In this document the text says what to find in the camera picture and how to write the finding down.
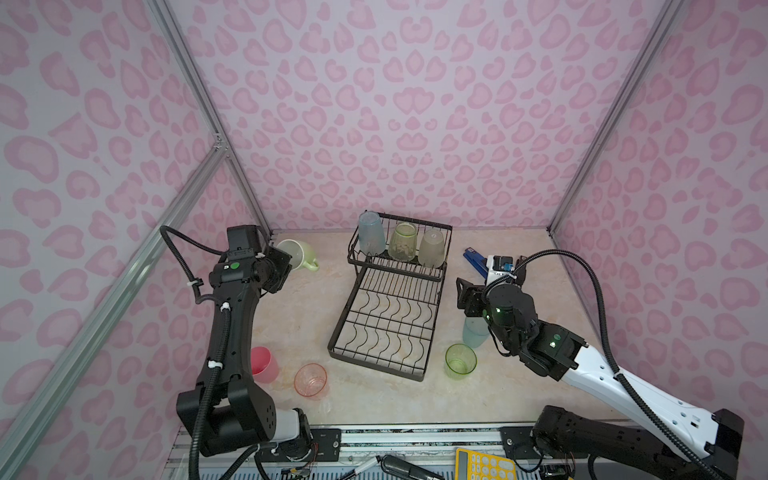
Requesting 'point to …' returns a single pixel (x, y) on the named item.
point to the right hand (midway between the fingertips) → (468, 279)
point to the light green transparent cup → (403, 244)
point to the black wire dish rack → (386, 317)
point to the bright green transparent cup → (460, 360)
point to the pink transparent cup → (311, 381)
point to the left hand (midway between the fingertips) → (292, 254)
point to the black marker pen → (395, 467)
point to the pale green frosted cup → (431, 251)
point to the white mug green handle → (303, 256)
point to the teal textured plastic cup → (371, 237)
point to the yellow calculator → (472, 465)
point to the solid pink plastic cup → (264, 366)
